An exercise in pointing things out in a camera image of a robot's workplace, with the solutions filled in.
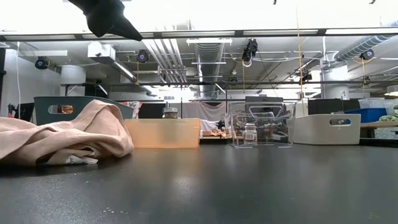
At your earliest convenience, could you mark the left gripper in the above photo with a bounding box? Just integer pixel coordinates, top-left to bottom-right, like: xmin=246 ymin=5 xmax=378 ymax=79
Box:
xmin=67 ymin=0 xmax=144 ymax=42

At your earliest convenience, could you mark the green-label glass spice jar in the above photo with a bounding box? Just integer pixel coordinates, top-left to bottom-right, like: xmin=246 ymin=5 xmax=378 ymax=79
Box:
xmin=162 ymin=107 xmax=179 ymax=119

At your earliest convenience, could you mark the pink cloth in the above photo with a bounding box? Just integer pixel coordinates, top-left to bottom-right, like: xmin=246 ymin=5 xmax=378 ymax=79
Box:
xmin=0 ymin=99 xmax=134 ymax=166

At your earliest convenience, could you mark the small clear spice jar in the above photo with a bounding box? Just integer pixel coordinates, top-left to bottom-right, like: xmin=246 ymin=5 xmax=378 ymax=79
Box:
xmin=243 ymin=123 xmax=258 ymax=146

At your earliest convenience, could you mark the clear plastic bin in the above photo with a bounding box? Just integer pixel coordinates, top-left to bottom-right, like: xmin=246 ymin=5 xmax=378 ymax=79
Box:
xmin=228 ymin=100 xmax=297 ymax=149

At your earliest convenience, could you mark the white ceiling ventilation unit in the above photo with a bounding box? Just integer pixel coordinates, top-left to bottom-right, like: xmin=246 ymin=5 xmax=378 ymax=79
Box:
xmin=87 ymin=42 xmax=116 ymax=59

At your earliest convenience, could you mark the black round ceiling device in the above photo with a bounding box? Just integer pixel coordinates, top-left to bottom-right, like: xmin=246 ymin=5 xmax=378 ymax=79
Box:
xmin=34 ymin=56 xmax=50 ymax=70
xmin=360 ymin=49 xmax=376 ymax=61
xmin=136 ymin=49 xmax=150 ymax=64

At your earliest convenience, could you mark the white concrete column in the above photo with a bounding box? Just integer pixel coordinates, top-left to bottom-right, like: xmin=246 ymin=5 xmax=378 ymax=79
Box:
xmin=322 ymin=65 xmax=351 ymax=100
xmin=60 ymin=64 xmax=87 ymax=97

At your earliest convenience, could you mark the floral fabric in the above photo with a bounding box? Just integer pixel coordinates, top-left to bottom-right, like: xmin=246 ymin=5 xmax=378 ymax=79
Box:
xmin=119 ymin=101 xmax=143 ymax=119

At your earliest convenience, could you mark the dark teal plastic bin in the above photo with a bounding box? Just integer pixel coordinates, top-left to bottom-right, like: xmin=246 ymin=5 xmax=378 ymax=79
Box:
xmin=33 ymin=95 xmax=134 ymax=126

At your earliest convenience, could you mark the black equipment stand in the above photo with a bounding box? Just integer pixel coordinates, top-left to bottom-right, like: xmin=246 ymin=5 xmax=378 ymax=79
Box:
xmin=7 ymin=102 xmax=34 ymax=122

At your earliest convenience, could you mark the orange plastic bin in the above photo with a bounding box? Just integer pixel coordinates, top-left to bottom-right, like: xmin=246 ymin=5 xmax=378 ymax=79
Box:
xmin=124 ymin=118 xmax=202 ymax=149

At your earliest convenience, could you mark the grey hanging sheet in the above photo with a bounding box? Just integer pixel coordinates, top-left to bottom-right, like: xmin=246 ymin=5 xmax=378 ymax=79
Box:
xmin=182 ymin=101 xmax=231 ymax=122

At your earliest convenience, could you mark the black hanging ceiling device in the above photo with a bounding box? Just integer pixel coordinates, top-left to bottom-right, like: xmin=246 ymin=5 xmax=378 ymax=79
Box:
xmin=241 ymin=39 xmax=259 ymax=68

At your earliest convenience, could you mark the white plastic bin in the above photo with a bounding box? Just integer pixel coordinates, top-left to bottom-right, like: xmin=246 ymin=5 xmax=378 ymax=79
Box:
xmin=292 ymin=113 xmax=363 ymax=146

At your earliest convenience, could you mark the clear storage tub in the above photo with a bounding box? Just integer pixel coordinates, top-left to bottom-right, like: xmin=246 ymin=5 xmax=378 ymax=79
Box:
xmin=358 ymin=97 xmax=386 ymax=110

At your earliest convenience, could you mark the blue plastic storage bin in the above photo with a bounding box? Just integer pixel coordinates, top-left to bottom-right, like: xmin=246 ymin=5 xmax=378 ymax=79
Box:
xmin=344 ymin=107 xmax=388 ymax=124

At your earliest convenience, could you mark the wooden work table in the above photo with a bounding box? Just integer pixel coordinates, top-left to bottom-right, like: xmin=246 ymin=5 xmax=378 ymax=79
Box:
xmin=360 ymin=120 xmax=398 ymax=139

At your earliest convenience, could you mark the green cloth bundle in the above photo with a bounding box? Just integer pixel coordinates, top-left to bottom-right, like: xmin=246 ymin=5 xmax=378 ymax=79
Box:
xmin=378 ymin=113 xmax=398 ymax=123

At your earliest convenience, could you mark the horizontal overhead frame bar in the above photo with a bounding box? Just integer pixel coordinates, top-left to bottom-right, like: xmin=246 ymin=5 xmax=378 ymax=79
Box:
xmin=0 ymin=27 xmax=398 ymax=42

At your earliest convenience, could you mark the white wall cable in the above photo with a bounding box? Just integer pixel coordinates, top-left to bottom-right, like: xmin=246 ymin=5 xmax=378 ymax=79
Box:
xmin=15 ymin=42 xmax=22 ymax=121

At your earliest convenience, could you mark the black vertical post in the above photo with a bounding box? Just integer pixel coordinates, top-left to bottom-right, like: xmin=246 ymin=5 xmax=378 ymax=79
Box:
xmin=0 ymin=48 xmax=7 ymax=110

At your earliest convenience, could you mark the long silver ventilation duct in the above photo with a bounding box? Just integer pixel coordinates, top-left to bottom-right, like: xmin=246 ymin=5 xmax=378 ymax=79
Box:
xmin=333 ymin=21 xmax=398 ymax=62

